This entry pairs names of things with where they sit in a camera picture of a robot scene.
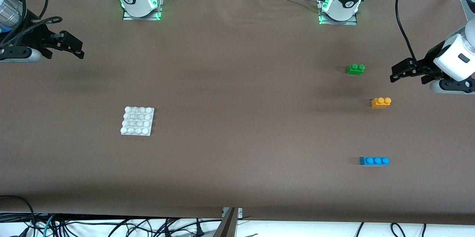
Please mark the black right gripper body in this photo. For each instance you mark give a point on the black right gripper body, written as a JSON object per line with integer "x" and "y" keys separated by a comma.
{"x": 34, "y": 36}

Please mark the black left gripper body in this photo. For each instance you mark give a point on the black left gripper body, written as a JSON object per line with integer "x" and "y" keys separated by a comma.
{"x": 425, "y": 64}

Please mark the yellow two-stud block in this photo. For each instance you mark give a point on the yellow two-stud block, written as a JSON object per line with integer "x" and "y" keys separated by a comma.
{"x": 379, "y": 103}

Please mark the white studded base plate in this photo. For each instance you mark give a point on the white studded base plate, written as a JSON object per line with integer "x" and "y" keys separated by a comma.
{"x": 137, "y": 122}

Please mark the green two-stud block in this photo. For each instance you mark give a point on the green two-stud block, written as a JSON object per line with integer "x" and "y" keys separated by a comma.
{"x": 354, "y": 70}

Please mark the blue three-stud block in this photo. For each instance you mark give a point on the blue three-stud block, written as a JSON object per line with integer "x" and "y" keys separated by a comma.
{"x": 373, "y": 161}

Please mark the brown table cover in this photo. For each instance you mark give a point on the brown table cover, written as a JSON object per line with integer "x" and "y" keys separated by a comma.
{"x": 237, "y": 62}

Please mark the silver corner bracket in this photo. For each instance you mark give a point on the silver corner bracket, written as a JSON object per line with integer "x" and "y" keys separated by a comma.
{"x": 240, "y": 213}

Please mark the aluminium frame post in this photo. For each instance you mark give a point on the aluminium frame post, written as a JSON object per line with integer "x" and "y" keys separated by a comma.
{"x": 227, "y": 227}

